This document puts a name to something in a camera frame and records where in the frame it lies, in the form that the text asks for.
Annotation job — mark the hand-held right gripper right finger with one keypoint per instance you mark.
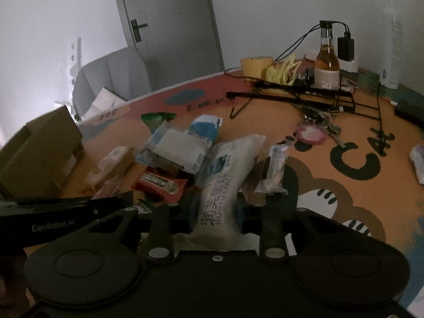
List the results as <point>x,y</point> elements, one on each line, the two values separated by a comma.
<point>249,213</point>

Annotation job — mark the white wrapped packet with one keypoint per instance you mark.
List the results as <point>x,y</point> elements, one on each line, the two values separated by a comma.
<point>418,164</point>

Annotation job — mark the black power bank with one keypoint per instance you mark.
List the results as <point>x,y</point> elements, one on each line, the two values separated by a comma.
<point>410,111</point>

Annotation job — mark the blue and white snack packet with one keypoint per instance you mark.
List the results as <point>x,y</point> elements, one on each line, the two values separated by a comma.
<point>205,127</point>

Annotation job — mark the yellow tape roll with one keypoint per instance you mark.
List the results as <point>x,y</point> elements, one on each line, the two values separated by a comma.
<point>255,66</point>

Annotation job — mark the grey door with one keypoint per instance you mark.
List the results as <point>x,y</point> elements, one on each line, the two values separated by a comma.
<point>169,23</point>

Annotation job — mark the yellow snack bag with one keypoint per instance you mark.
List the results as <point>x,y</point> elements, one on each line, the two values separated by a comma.
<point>281,73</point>

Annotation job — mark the glass bottle with amber drink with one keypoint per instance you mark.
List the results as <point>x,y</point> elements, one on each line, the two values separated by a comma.
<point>327,66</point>

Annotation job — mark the white patterned paper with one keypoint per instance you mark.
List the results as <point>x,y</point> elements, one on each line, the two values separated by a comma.
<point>101,102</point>

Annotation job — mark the clear dark snack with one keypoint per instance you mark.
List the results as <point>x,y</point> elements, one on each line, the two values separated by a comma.
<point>273,169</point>

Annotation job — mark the white square snack packet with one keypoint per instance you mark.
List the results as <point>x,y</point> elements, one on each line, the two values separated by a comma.
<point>180,149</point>

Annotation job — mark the green snack packet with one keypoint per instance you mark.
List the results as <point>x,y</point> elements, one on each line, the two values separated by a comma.
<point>157,119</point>

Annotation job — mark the black charger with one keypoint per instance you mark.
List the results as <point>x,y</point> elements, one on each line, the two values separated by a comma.
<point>345,48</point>

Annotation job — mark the white tube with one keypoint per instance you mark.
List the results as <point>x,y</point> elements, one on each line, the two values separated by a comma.
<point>391,56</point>

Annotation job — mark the black metal rack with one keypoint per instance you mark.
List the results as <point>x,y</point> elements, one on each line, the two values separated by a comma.
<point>298,97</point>

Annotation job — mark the beige bread packet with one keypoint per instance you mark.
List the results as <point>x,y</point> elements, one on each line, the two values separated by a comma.
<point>111,164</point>

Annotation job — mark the large white cake packet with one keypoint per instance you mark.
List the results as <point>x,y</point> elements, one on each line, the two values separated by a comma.
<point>220,185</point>

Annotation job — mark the bunch of keys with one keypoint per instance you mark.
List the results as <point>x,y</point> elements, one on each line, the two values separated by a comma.
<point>323,119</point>

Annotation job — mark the grey chair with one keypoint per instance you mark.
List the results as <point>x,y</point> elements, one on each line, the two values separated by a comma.
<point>112,73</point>

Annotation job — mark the brown cardboard box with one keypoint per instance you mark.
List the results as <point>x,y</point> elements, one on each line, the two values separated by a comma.
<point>36,149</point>

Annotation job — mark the red snack packet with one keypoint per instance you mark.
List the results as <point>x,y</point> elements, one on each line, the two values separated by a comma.
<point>159,184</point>

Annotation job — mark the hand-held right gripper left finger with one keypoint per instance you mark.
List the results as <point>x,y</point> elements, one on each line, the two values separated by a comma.
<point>185,213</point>

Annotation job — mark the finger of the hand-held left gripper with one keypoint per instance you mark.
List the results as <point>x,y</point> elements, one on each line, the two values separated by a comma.
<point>116,203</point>

